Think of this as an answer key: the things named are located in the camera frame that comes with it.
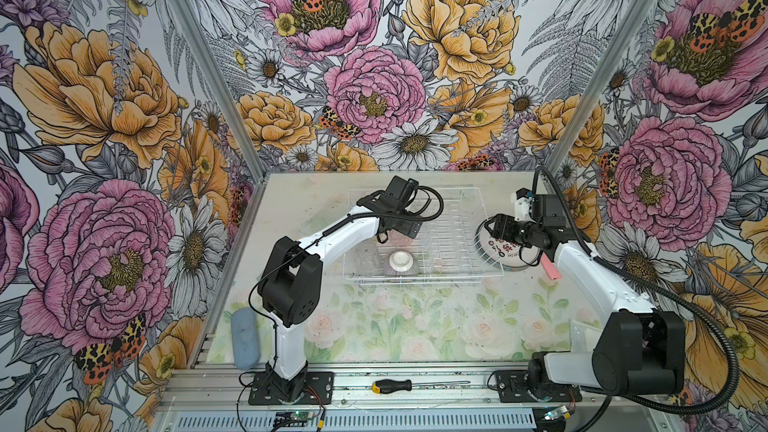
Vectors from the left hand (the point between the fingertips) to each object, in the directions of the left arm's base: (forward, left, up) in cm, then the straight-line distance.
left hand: (400, 224), depth 92 cm
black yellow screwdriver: (-40, +1, -10) cm, 42 cm away
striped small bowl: (-10, 0, -5) cm, 11 cm away
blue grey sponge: (-29, +41, -10) cm, 51 cm away
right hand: (-6, -26, +3) cm, 27 cm away
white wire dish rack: (-2, -18, -8) cm, 20 cm away
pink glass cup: (-10, +1, +7) cm, 12 cm away
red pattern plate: (-5, -32, -10) cm, 34 cm away
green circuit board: (-46, +26, -13) cm, 54 cm away
